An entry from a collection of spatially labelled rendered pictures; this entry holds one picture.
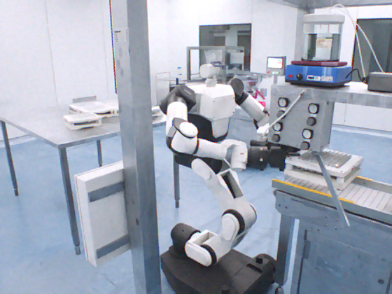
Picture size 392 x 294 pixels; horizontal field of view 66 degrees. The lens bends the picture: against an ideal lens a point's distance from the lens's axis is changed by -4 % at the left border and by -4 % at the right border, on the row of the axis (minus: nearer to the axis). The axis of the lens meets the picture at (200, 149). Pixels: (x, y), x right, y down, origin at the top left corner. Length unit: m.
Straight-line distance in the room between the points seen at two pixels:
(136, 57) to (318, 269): 1.18
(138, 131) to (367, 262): 1.03
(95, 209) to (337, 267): 1.03
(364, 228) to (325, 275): 0.34
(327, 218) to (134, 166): 0.82
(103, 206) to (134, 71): 0.35
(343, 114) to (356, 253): 5.13
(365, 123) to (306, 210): 5.10
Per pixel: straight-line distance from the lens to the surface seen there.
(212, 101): 1.53
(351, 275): 1.48
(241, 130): 3.93
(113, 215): 0.88
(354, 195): 1.42
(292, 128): 1.23
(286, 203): 1.38
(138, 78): 0.76
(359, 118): 6.37
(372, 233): 1.30
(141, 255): 0.93
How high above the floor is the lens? 1.46
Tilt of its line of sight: 18 degrees down
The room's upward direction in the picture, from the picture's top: straight up
